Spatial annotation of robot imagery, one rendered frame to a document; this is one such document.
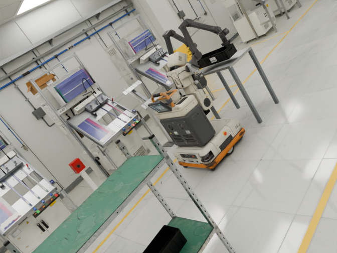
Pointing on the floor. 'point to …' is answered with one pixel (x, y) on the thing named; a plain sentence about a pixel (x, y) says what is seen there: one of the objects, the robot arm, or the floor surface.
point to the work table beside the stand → (237, 80)
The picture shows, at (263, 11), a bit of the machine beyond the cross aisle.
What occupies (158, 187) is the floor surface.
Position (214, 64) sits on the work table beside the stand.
